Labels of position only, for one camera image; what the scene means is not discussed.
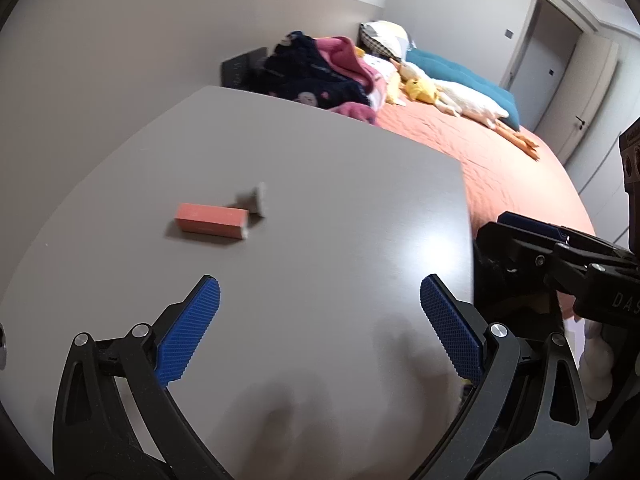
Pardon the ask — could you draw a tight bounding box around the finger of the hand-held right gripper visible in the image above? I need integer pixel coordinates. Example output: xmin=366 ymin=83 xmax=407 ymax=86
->
xmin=475 ymin=222 xmax=593 ymax=303
xmin=497 ymin=211 xmax=632 ymax=263

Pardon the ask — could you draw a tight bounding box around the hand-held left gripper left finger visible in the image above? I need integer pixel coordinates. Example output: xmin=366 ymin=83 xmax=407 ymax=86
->
xmin=51 ymin=275 xmax=236 ymax=480

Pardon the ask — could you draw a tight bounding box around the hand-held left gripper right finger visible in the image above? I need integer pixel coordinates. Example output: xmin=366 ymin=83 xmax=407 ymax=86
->
xmin=415 ymin=274 xmax=593 ymax=480

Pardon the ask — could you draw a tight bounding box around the orange small box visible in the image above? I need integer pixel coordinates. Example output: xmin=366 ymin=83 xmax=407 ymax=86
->
xmin=174 ymin=202 xmax=250 ymax=241

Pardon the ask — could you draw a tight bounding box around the person's right hand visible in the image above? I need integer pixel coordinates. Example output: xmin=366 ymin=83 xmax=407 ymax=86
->
xmin=580 ymin=317 xmax=617 ymax=418

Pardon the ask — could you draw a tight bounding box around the bed with orange sheet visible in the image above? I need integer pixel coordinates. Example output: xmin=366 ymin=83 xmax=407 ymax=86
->
xmin=375 ymin=100 xmax=598 ymax=322

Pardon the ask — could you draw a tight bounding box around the white wardrobe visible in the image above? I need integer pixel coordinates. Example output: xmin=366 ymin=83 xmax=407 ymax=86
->
xmin=565 ymin=20 xmax=640 ymax=251

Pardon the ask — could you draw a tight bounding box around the white goose plush toy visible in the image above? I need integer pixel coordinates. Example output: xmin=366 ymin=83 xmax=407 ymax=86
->
xmin=395 ymin=60 xmax=541 ymax=161

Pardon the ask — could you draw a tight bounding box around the white open door leaf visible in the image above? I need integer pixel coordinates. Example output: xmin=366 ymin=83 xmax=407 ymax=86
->
xmin=557 ymin=35 xmax=621 ymax=166

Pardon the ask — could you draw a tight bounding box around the teal long cushion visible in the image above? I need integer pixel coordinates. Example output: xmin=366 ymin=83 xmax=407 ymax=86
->
xmin=405 ymin=47 xmax=523 ymax=128

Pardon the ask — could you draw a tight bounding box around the yellow duck plush toy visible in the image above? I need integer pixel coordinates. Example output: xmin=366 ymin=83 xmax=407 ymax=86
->
xmin=402 ymin=77 xmax=438 ymax=103

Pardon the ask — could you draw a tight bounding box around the yellow long plush toy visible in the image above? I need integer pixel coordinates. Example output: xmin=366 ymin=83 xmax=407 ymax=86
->
xmin=385 ymin=72 xmax=406 ymax=106

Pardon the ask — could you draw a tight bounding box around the white patterned quilt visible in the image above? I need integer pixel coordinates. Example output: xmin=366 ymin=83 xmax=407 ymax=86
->
xmin=362 ymin=52 xmax=401 ymax=106

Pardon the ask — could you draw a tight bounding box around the checkered pillow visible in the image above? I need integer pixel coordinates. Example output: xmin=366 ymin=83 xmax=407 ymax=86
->
xmin=360 ymin=21 xmax=413 ymax=61

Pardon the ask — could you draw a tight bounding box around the black bedside cabinet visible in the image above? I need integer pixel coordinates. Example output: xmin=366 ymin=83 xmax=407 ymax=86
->
xmin=221 ymin=46 xmax=271 ymax=92

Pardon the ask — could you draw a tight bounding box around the navy patterned blanket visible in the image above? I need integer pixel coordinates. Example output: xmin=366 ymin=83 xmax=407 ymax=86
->
xmin=262 ymin=31 xmax=373 ymax=109

